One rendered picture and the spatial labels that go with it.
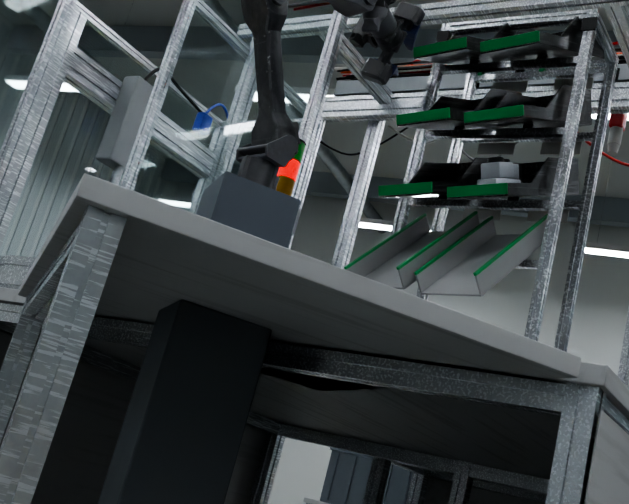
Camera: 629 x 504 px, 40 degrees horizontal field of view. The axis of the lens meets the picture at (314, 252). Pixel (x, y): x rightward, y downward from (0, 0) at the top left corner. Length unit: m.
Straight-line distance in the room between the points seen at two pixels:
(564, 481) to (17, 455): 0.71
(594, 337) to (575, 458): 11.38
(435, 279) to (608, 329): 11.05
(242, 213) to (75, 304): 0.51
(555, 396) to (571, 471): 0.11
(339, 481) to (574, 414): 2.62
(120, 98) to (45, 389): 2.00
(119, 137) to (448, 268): 1.45
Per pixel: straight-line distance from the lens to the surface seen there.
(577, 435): 1.27
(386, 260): 1.76
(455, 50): 1.83
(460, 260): 1.70
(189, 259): 1.12
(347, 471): 3.82
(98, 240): 1.02
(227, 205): 1.45
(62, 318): 1.00
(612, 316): 12.70
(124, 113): 2.86
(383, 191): 1.75
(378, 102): 3.32
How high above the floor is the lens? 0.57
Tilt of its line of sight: 16 degrees up
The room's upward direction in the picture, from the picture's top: 15 degrees clockwise
